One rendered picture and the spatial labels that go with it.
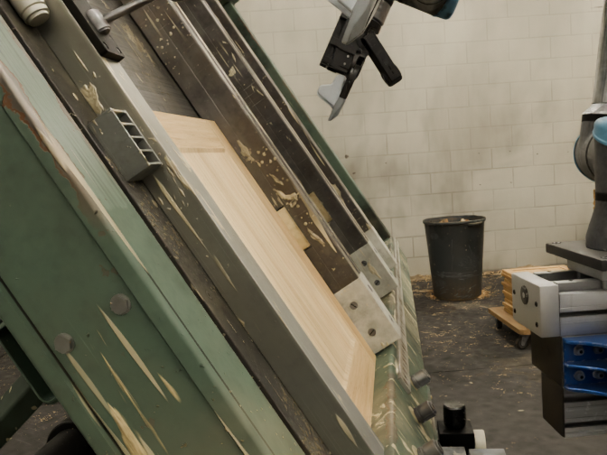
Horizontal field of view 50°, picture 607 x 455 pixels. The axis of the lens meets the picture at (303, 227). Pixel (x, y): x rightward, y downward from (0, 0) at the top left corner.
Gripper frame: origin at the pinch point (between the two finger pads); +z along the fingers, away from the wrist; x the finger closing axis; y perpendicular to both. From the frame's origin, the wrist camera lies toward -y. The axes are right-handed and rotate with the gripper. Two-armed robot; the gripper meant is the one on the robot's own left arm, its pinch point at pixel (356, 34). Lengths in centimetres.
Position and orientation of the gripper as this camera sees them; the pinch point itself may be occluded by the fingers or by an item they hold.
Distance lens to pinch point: 70.3
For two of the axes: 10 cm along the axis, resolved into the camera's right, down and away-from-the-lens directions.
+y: -9.0, -4.3, 0.8
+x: -1.1, 0.5, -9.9
